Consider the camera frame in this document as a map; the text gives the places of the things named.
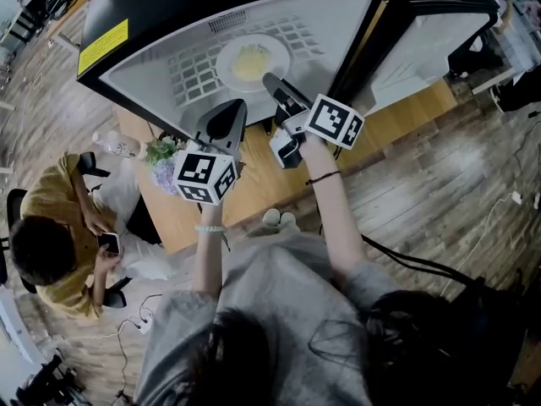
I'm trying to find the thick black cable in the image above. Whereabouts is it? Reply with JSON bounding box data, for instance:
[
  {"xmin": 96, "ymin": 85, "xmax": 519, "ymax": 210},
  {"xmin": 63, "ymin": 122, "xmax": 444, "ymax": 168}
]
[{"xmin": 360, "ymin": 233, "xmax": 487, "ymax": 288}]

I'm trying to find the black office chair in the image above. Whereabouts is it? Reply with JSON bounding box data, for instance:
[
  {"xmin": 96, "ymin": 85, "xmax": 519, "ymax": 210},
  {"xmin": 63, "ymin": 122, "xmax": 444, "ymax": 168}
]
[{"xmin": 0, "ymin": 151, "xmax": 128, "ymax": 310}]

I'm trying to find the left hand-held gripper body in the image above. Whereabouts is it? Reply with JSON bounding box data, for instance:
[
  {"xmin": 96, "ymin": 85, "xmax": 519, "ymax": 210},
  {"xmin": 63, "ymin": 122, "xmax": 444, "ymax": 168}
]
[{"xmin": 172, "ymin": 139, "xmax": 245, "ymax": 207}]

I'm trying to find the white round plate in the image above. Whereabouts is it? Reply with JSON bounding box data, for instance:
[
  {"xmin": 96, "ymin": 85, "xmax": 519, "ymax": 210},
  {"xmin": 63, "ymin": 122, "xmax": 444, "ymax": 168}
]
[{"xmin": 215, "ymin": 34, "xmax": 292, "ymax": 94}]

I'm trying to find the purple flower bunch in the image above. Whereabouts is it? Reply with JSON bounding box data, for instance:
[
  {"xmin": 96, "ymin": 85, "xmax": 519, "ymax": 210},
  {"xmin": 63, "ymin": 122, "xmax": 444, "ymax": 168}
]
[{"xmin": 144, "ymin": 134, "xmax": 188, "ymax": 197}]

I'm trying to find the long white cable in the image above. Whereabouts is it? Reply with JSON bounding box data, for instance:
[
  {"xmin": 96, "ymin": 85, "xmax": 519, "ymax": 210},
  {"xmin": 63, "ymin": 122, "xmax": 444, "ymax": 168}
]
[{"xmin": 439, "ymin": 192, "xmax": 515, "ymax": 296}]

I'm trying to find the yellow warning sticker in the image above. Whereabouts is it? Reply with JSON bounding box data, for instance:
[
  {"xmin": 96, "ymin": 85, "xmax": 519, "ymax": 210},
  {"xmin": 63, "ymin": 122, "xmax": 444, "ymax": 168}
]
[{"xmin": 77, "ymin": 18, "xmax": 129, "ymax": 77}]

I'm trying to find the yellow food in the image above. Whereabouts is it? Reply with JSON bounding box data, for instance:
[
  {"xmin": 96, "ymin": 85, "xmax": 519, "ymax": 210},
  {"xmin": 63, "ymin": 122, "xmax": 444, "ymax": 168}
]
[{"xmin": 231, "ymin": 44, "xmax": 270, "ymax": 81}]

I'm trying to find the black camera tripod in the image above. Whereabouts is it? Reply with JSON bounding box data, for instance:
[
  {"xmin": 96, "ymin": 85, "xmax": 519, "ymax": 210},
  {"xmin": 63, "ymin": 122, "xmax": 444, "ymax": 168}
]
[{"xmin": 15, "ymin": 353, "xmax": 93, "ymax": 406}]

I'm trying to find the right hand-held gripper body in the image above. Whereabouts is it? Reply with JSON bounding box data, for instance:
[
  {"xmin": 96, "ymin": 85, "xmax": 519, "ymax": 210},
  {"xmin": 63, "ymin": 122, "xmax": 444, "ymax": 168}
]
[{"xmin": 268, "ymin": 94, "xmax": 365, "ymax": 170}]

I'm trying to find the black fridge door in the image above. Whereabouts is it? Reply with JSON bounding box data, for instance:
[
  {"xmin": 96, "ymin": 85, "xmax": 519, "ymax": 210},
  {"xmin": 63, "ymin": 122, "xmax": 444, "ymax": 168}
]
[{"xmin": 337, "ymin": 0, "xmax": 503, "ymax": 118}]

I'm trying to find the person's right forearm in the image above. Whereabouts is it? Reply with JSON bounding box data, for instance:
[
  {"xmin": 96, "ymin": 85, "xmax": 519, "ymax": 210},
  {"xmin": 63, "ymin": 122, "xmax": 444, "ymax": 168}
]
[{"xmin": 298, "ymin": 133, "xmax": 369, "ymax": 288}]

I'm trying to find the clear plastic bottle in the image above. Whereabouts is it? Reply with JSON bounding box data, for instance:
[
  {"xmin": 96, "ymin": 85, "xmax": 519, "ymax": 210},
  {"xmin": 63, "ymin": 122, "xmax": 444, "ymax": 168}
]
[{"xmin": 91, "ymin": 129, "xmax": 149, "ymax": 162}]

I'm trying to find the person's grey shirt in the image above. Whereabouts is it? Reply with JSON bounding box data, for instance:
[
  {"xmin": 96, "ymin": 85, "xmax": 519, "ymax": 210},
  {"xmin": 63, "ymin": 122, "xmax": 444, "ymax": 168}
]
[{"xmin": 134, "ymin": 229, "xmax": 407, "ymax": 406}]

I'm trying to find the wire fridge shelf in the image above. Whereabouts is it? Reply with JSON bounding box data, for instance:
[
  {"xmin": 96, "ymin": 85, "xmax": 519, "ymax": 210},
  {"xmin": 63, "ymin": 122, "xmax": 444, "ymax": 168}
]
[{"xmin": 167, "ymin": 14, "xmax": 325, "ymax": 107}]

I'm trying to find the thin black cable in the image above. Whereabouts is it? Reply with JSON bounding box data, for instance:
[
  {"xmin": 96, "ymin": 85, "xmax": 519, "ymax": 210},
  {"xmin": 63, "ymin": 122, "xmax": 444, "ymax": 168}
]
[{"xmin": 108, "ymin": 293, "xmax": 164, "ymax": 406}]

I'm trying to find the black string bracelet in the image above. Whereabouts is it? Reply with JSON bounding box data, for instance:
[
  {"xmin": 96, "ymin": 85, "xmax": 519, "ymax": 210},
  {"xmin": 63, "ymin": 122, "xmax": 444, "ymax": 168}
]
[{"xmin": 304, "ymin": 169, "xmax": 342, "ymax": 187}]

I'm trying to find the person's left forearm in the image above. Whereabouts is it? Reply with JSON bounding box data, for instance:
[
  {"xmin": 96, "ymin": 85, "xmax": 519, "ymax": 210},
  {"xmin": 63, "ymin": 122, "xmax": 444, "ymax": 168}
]
[{"xmin": 192, "ymin": 200, "xmax": 226, "ymax": 300}]

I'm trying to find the white power strip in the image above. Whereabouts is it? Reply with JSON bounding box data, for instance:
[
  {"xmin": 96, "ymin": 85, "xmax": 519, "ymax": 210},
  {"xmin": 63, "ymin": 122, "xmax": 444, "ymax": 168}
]
[{"xmin": 125, "ymin": 310, "xmax": 154, "ymax": 336}]

